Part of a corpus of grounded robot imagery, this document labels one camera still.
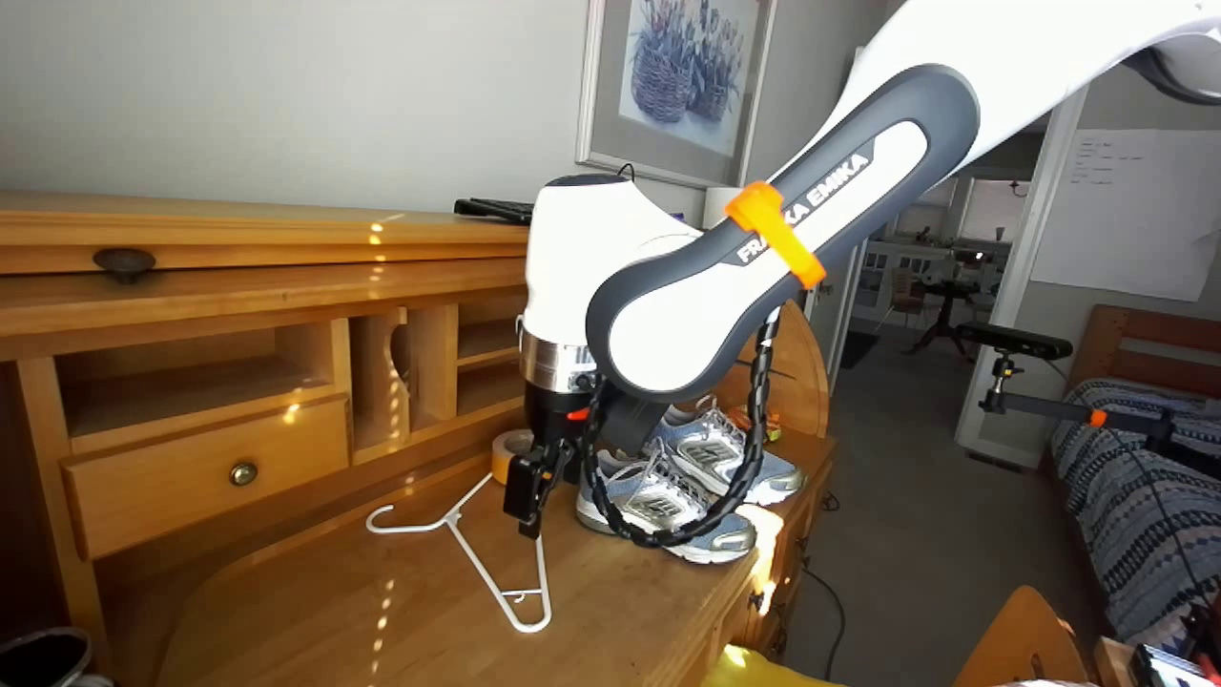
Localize whiteboard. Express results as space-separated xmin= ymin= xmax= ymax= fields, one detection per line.
xmin=1027 ymin=128 xmax=1221 ymax=306

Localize black keyboard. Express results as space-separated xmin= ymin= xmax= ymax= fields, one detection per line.
xmin=448 ymin=195 xmax=537 ymax=228

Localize blue grey sneaker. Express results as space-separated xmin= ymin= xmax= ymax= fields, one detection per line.
xmin=573 ymin=449 xmax=760 ymax=570
xmin=632 ymin=392 xmax=807 ymax=508

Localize black stereo camera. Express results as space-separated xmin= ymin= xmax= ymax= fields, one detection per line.
xmin=952 ymin=320 xmax=1077 ymax=367

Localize small wooden drawer brass knob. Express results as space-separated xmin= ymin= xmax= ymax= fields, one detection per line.
xmin=62 ymin=392 xmax=353 ymax=565

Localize dark metal desk handle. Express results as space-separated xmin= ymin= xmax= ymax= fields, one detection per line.
xmin=90 ymin=245 xmax=161 ymax=287

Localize dark round container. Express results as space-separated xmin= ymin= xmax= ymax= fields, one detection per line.
xmin=0 ymin=623 xmax=97 ymax=687

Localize white wire coat hanger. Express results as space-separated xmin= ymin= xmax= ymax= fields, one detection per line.
xmin=361 ymin=470 xmax=557 ymax=638

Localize orange strap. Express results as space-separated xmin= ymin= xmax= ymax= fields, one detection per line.
xmin=722 ymin=181 xmax=830 ymax=294

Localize dark pedestal table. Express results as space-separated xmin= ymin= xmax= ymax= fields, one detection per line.
xmin=908 ymin=276 xmax=986 ymax=364

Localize framed blue floral picture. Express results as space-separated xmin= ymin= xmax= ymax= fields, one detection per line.
xmin=573 ymin=0 xmax=783 ymax=190

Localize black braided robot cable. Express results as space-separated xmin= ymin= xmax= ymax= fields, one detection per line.
xmin=585 ymin=302 xmax=784 ymax=553

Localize wooden roll-top desk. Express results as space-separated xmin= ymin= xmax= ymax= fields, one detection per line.
xmin=0 ymin=189 xmax=843 ymax=687

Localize wooden chair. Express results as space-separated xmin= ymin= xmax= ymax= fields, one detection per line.
xmin=951 ymin=586 xmax=1097 ymax=687

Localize white door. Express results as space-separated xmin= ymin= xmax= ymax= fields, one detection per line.
xmin=801 ymin=233 xmax=892 ymax=387

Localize bed with striped blanket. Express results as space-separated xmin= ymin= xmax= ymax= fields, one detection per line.
xmin=1046 ymin=302 xmax=1221 ymax=647

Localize black floor cable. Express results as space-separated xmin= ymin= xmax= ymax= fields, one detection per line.
xmin=797 ymin=559 xmax=849 ymax=680

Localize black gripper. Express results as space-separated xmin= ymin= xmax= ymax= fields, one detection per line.
xmin=501 ymin=383 xmax=604 ymax=542

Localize yellow cushion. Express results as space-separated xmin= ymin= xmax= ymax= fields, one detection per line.
xmin=696 ymin=643 xmax=849 ymax=687

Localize black clamp arm orange joints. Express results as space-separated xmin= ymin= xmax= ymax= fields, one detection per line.
xmin=971 ymin=353 xmax=1198 ymax=444

